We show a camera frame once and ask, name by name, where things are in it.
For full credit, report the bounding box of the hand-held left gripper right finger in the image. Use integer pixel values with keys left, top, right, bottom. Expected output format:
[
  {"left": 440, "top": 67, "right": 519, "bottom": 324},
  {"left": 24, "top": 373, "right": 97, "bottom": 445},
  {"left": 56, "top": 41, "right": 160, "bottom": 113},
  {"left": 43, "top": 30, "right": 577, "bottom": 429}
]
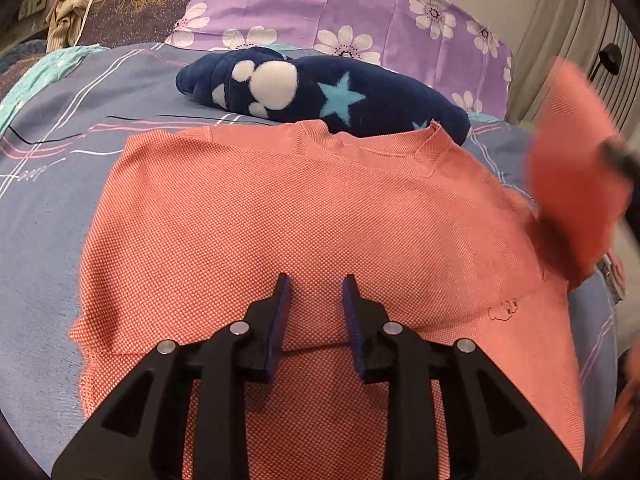
[{"left": 342, "top": 273, "right": 582, "bottom": 480}]

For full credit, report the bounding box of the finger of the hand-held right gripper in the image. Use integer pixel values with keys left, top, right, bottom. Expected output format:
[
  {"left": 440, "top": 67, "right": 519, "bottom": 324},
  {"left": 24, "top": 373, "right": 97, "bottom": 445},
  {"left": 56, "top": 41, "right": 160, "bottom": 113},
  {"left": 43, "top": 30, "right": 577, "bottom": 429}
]
[{"left": 600, "top": 140, "right": 640, "bottom": 183}]

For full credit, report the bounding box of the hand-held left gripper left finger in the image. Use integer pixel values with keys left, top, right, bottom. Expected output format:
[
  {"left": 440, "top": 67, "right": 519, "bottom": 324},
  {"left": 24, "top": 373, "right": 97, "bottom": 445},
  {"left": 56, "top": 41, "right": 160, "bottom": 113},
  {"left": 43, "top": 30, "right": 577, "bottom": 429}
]
[{"left": 52, "top": 273, "right": 293, "bottom": 480}]

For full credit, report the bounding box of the coral knit shirt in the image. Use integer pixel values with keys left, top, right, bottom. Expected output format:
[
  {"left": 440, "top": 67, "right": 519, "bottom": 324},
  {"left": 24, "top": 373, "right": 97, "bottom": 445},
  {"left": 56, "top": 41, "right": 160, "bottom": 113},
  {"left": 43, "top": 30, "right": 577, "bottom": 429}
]
[{"left": 67, "top": 57, "right": 640, "bottom": 471}]

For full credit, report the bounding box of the black cabinet knob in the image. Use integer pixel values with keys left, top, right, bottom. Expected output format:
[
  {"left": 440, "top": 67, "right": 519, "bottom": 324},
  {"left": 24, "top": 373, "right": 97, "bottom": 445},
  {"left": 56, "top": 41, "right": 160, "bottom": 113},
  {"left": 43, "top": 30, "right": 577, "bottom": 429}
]
[{"left": 600, "top": 44, "right": 622, "bottom": 77}]

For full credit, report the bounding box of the small pink white object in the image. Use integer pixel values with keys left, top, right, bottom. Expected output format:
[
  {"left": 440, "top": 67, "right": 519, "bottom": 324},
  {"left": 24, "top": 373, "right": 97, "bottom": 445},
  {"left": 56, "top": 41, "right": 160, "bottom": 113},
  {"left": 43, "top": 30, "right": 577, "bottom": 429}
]
[{"left": 597, "top": 255, "right": 629, "bottom": 304}]

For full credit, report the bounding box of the beige cabinet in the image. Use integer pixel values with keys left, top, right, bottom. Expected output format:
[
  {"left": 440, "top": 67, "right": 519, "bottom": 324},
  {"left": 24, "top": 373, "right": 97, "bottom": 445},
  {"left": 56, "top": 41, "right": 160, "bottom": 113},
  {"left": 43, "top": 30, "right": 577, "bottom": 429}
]
[{"left": 510, "top": 0, "right": 640, "bottom": 126}]

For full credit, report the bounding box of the navy star fleece blanket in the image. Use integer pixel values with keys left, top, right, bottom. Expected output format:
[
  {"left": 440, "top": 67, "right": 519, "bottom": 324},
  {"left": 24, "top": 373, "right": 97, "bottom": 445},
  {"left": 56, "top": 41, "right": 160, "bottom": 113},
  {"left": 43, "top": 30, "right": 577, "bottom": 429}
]
[{"left": 175, "top": 46, "right": 471, "bottom": 141}]

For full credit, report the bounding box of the blue-grey plaid bed sheet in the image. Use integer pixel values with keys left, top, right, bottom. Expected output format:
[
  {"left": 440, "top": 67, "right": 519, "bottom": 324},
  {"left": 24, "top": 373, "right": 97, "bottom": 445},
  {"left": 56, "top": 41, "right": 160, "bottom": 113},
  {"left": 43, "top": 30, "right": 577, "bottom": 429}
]
[{"left": 0, "top": 42, "right": 623, "bottom": 461}]

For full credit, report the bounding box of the purple floral pillow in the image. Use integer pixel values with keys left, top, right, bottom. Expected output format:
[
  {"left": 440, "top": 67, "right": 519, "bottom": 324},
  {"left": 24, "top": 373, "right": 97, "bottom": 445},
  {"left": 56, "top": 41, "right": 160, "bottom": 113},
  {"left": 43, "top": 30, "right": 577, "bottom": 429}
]
[{"left": 165, "top": 0, "right": 516, "bottom": 121}]

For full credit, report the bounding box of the dark pillow with gold print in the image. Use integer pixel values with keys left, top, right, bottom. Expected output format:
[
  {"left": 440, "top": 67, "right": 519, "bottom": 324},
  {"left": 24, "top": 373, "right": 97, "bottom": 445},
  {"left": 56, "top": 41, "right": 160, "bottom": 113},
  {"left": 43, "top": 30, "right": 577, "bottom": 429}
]
[{"left": 80, "top": 0, "right": 211, "bottom": 48}]

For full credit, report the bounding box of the beige striped cloth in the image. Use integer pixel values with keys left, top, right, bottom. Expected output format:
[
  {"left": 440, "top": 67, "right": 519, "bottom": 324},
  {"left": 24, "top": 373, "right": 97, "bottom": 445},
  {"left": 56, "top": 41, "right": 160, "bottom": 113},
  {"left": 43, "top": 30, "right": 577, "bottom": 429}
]
[{"left": 46, "top": 0, "right": 103, "bottom": 53}]

